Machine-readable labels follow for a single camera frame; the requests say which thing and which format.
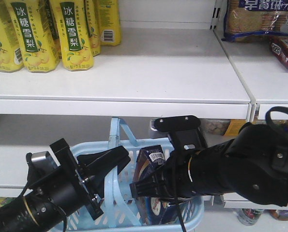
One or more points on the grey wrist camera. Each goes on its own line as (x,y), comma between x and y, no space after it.
(183,131)
(41,162)

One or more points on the yellow pear drink bottle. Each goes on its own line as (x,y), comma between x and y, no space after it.
(92,25)
(10,54)
(109,22)
(31,24)
(70,18)

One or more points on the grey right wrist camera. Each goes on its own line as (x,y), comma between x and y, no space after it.
(183,131)

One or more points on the clear bottle red label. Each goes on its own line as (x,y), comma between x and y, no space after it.
(249,216)

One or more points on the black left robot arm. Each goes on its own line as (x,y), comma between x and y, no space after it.
(17,216)

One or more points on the clear breakfast biscuit bag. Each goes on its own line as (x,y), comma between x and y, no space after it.
(247,20)

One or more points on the dark blue cookie box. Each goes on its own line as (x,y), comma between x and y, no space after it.
(152,211)

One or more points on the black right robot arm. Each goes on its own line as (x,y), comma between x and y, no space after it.
(253,165)

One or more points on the yellow labelled biscuit tub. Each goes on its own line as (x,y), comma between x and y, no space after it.
(223,127)

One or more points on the maroon snack bag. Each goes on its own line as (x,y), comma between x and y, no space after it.
(279,47)

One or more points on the light blue shopping basket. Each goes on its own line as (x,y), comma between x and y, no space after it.
(120,210)

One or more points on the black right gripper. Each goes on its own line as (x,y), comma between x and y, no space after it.
(168,181)

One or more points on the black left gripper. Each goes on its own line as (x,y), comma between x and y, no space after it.
(76,182)

